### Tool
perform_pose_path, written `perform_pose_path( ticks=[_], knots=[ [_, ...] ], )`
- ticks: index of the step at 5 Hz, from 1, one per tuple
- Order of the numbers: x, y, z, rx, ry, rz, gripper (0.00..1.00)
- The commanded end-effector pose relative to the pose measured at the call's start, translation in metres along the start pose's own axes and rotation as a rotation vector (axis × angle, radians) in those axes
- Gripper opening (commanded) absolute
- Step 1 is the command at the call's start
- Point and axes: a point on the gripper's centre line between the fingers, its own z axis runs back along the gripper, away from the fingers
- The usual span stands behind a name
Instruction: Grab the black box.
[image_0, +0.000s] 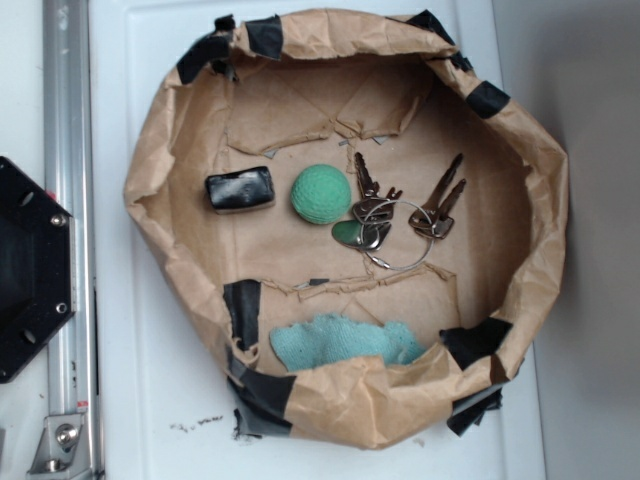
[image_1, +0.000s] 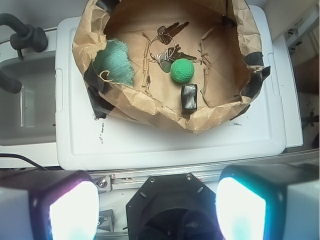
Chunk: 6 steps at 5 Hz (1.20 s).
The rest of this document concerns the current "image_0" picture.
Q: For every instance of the left bunch of keys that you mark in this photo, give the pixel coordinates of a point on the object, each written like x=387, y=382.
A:
x=372, y=214

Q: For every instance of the brown paper bin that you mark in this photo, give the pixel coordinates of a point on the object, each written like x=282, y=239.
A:
x=317, y=86

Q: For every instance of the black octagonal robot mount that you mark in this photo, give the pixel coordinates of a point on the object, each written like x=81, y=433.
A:
x=36, y=269

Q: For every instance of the light blue cloth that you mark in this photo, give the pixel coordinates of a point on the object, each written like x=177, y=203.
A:
x=330, y=338

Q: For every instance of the green foam golf ball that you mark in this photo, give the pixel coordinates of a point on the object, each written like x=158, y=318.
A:
x=321, y=194

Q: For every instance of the white plastic tray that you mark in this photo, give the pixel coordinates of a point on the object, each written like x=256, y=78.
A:
x=167, y=410

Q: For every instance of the small black box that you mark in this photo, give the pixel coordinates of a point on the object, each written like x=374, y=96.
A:
x=238, y=191

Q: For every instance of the metal corner bracket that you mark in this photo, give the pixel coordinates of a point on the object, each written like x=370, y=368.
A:
x=63, y=449

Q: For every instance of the aluminium frame rail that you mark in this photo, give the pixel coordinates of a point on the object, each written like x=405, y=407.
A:
x=73, y=354

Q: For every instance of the right pair of keys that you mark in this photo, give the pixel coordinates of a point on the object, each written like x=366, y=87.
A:
x=432, y=219

